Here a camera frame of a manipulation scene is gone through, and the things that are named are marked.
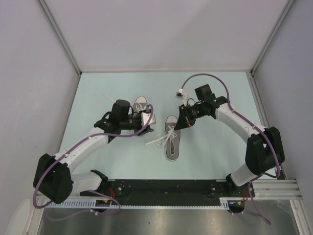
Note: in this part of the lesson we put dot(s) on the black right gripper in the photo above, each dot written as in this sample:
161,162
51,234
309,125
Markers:
184,120

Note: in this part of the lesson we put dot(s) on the aluminium corner post left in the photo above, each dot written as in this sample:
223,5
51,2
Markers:
58,34

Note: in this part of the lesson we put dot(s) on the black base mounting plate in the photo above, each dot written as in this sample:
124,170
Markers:
181,193

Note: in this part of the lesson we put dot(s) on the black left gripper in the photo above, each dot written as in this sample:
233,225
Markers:
147,129

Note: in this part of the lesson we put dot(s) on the white slotted cable duct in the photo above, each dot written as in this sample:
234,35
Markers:
93,203

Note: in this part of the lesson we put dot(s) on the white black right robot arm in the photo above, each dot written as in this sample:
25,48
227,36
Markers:
264,149

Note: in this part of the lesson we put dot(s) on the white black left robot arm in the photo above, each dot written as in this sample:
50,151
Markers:
55,177

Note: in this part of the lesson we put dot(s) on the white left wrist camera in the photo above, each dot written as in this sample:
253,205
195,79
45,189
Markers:
147,118

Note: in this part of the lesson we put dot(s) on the aluminium corner post right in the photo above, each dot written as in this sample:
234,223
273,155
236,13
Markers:
274,32

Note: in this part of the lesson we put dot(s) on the aluminium corner post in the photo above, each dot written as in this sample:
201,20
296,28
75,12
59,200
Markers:
58,34
274,32

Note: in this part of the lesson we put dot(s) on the aluminium frame rail front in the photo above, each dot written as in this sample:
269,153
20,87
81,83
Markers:
274,187

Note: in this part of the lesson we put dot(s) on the grey canvas sneaker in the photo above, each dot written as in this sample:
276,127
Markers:
140,105
173,139

